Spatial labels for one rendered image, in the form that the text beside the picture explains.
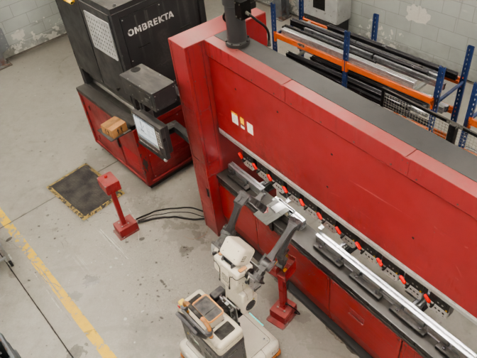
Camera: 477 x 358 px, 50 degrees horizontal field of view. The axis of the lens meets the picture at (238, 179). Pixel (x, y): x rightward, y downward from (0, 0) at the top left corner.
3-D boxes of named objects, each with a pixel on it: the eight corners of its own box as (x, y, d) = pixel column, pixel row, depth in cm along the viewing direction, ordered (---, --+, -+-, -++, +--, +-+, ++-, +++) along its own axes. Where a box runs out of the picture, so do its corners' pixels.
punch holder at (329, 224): (321, 224, 407) (321, 209, 396) (329, 218, 410) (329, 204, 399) (334, 234, 397) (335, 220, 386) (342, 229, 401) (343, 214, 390)
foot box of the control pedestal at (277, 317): (265, 319, 482) (265, 312, 473) (281, 300, 495) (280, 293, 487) (282, 330, 471) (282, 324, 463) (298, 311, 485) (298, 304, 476)
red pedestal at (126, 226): (112, 231, 583) (91, 177, 527) (131, 219, 593) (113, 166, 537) (121, 241, 571) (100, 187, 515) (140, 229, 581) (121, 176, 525)
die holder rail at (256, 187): (228, 171, 508) (227, 164, 501) (233, 168, 510) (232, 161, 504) (260, 197, 477) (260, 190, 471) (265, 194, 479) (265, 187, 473)
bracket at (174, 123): (156, 135, 518) (155, 129, 514) (176, 124, 528) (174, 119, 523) (177, 153, 494) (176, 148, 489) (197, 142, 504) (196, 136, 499)
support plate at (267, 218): (253, 214, 446) (253, 214, 446) (275, 199, 457) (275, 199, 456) (266, 226, 435) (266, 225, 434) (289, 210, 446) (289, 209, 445)
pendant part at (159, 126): (138, 140, 497) (130, 111, 473) (148, 135, 503) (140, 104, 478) (167, 160, 472) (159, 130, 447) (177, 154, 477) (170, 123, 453)
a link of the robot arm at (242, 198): (232, 196, 372) (243, 204, 370) (242, 187, 382) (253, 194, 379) (218, 235, 402) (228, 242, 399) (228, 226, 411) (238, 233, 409)
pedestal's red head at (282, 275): (266, 271, 441) (265, 258, 429) (277, 259, 449) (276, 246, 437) (285, 283, 431) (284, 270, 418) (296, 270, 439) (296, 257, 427)
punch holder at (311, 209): (303, 210, 419) (303, 196, 408) (311, 205, 422) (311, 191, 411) (316, 220, 410) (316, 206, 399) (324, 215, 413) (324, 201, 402)
